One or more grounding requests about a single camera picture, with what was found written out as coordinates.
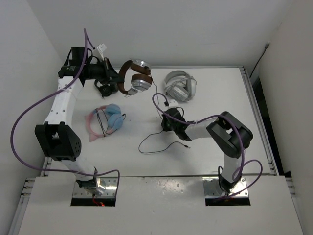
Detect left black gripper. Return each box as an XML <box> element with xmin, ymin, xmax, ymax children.
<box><xmin>83</xmin><ymin>57</ymin><xmax>123</xmax><ymax>85</ymax></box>

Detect black headphone cable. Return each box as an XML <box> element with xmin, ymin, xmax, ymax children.
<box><xmin>138</xmin><ymin>82</ymin><xmax>191</xmax><ymax>156</ymax></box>

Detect brown silver headphones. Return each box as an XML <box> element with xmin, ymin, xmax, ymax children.
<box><xmin>117</xmin><ymin>59</ymin><xmax>153</xmax><ymax>96</ymax></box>

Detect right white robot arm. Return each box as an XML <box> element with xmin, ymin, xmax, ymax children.
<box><xmin>161</xmin><ymin>108</ymin><xmax>253</xmax><ymax>193</ymax></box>

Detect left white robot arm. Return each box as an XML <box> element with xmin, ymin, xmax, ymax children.
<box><xmin>35</xmin><ymin>47</ymin><xmax>119</xmax><ymax>196</ymax></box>

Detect black headphones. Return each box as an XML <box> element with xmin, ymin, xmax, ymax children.
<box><xmin>94</xmin><ymin>80</ymin><xmax>119</xmax><ymax>98</ymax></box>

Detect white grey headphones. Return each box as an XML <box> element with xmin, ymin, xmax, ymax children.
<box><xmin>164</xmin><ymin>70</ymin><xmax>197</xmax><ymax>102</ymax></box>

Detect blue pink cat headphones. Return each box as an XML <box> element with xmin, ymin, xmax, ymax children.
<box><xmin>85</xmin><ymin>103</ymin><xmax>126</xmax><ymax>142</ymax></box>

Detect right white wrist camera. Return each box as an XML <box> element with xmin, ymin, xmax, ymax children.
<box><xmin>164</xmin><ymin>99</ymin><xmax>179</xmax><ymax>109</ymax></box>

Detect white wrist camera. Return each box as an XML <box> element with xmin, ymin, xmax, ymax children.
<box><xmin>164</xmin><ymin>99</ymin><xmax>179</xmax><ymax>109</ymax></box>
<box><xmin>93</xmin><ymin>44</ymin><xmax>107</xmax><ymax>60</ymax></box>

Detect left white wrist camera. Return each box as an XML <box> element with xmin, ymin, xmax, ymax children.
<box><xmin>93</xmin><ymin>44</ymin><xmax>107</xmax><ymax>60</ymax></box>

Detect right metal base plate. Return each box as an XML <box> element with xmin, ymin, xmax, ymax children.
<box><xmin>202</xmin><ymin>176</ymin><xmax>249</xmax><ymax>199</ymax></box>

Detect metal base plate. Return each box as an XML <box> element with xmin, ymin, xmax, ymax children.
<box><xmin>72</xmin><ymin>177</ymin><xmax>118</xmax><ymax>199</ymax></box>
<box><xmin>202</xmin><ymin>176</ymin><xmax>249</xmax><ymax>199</ymax></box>

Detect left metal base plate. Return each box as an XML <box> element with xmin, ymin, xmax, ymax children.
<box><xmin>72</xmin><ymin>177</ymin><xmax>118</xmax><ymax>199</ymax></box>

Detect black wall cable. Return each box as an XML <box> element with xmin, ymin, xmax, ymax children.
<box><xmin>249</xmin><ymin>43</ymin><xmax>271</xmax><ymax>79</ymax></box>

